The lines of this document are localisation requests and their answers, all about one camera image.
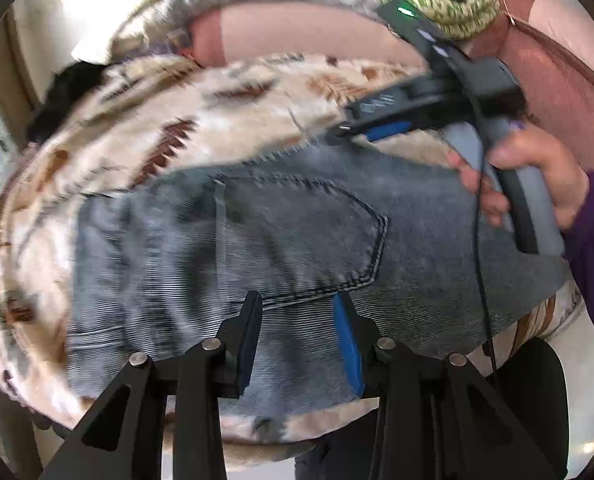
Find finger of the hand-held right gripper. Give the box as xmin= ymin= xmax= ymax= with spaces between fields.
xmin=344 ymin=82 xmax=418 ymax=122
xmin=327 ymin=117 xmax=428 ymax=144

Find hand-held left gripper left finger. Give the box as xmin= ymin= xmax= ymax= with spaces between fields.
xmin=39 ymin=290 xmax=264 ymax=480

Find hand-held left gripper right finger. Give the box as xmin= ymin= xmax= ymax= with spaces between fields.
xmin=332 ymin=291 xmax=570 ymax=480

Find grey denim pants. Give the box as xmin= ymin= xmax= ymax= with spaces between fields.
xmin=64 ymin=142 xmax=574 ymax=422

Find person's right hand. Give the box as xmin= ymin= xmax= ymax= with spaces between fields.
xmin=447 ymin=124 xmax=590 ymax=233

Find green patterned cloth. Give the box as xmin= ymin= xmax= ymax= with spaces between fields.
xmin=354 ymin=0 xmax=504 ymax=42

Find leaf print blanket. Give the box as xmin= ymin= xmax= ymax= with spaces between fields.
xmin=0 ymin=52 xmax=586 ymax=470

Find beige cloth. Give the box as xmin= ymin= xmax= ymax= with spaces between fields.
xmin=108 ymin=0 xmax=170 ymax=63

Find black cloth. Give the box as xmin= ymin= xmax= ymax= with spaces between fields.
xmin=26 ymin=60 xmax=108 ymax=145

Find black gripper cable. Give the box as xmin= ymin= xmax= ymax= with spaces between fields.
xmin=469 ymin=105 xmax=502 ymax=392

